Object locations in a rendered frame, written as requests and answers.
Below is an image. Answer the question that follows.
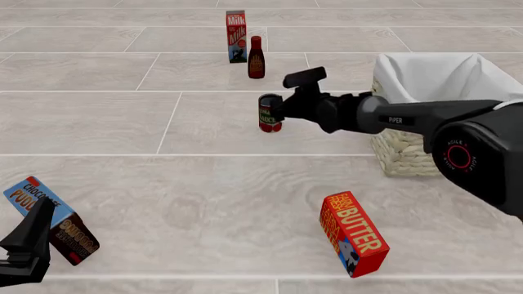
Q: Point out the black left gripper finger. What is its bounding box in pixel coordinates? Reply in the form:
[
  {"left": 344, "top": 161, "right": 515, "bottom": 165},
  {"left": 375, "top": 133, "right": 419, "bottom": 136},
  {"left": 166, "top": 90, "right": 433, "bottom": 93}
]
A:
[{"left": 0, "top": 196, "right": 56, "bottom": 259}]

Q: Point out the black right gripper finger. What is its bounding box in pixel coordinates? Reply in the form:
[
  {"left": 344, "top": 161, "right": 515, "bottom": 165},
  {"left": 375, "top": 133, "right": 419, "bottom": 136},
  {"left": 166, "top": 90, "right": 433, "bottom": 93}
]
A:
[{"left": 270, "top": 100, "right": 287, "bottom": 124}]

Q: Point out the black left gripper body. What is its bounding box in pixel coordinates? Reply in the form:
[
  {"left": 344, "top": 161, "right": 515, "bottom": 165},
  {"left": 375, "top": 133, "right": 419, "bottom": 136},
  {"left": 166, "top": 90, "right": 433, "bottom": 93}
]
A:
[{"left": 0, "top": 244, "right": 52, "bottom": 285}]

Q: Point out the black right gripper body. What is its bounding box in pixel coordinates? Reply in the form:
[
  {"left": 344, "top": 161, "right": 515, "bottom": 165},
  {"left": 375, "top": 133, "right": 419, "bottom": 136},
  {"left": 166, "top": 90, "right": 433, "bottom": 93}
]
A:
[{"left": 282, "top": 91, "right": 329, "bottom": 124}]

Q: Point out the tomato sauce tin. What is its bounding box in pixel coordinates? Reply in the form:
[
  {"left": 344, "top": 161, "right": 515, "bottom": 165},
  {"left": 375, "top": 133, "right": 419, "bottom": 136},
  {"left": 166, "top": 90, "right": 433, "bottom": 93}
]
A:
[{"left": 257, "top": 93, "right": 285, "bottom": 135}]

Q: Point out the dark red sauce bottle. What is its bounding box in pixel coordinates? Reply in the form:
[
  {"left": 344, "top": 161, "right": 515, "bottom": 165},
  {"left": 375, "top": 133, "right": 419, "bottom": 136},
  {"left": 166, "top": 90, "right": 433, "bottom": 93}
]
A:
[{"left": 247, "top": 35, "right": 266, "bottom": 80}]

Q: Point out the pale wicker basket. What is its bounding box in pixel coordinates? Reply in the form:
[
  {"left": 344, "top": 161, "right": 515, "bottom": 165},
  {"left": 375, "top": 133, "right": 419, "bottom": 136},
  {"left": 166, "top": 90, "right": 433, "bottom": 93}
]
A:
[{"left": 369, "top": 76, "right": 445, "bottom": 179}]

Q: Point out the white cloth basket liner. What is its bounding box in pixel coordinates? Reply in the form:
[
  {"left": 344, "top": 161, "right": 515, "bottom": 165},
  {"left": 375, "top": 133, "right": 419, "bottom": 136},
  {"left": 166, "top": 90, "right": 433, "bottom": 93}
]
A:
[{"left": 373, "top": 51, "right": 523, "bottom": 109}]

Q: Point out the blue brown chocolate pudding box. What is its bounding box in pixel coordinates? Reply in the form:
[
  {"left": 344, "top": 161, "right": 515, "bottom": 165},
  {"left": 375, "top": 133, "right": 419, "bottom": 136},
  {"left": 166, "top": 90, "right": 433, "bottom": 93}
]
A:
[{"left": 2, "top": 175, "right": 101, "bottom": 267}]

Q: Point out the red and white milk carton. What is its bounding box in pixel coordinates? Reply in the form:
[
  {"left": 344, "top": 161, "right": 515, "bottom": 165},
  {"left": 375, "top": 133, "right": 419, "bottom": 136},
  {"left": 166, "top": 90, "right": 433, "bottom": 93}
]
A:
[{"left": 225, "top": 10, "right": 249, "bottom": 65}]

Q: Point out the red butter box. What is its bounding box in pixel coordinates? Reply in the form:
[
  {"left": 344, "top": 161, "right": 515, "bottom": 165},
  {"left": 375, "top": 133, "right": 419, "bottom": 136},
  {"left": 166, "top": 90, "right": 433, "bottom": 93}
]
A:
[{"left": 318, "top": 190, "right": 391, "bottom": 279}]

